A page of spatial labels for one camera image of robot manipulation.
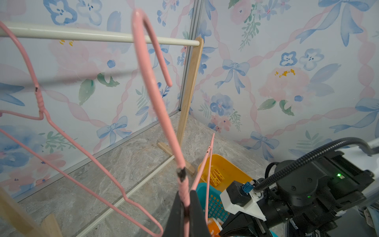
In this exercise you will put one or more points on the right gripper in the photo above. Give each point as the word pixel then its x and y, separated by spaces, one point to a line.
pixel 274 205

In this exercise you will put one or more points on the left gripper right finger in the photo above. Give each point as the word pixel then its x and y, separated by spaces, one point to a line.
pixel 197 223

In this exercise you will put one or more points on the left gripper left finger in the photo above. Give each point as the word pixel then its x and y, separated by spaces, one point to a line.
pixel 175 223

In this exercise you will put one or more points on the orange patterned towel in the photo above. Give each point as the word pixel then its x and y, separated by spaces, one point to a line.
pixel 214 227

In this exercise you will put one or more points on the yellow clothespin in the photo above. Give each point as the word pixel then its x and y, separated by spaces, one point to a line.
pixel 216 178

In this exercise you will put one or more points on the pink hanger with orange towel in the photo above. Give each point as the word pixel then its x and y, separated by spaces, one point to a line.
pixel 140 25

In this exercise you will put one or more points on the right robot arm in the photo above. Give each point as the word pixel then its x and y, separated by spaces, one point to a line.
pixel 307 195

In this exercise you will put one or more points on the wooden hanger rack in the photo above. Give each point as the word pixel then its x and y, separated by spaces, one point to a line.
pixel 16 30

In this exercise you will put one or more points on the teal plastic basket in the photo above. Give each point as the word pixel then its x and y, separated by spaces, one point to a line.
pixel 213 208

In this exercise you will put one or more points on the yellow plastic tray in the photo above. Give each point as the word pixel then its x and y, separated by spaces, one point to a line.
pixel 229 171

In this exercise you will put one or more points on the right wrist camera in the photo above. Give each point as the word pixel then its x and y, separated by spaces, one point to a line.
pixel 235 200

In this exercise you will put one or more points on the right aluminium corner post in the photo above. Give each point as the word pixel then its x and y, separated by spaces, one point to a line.
pixel 192 35

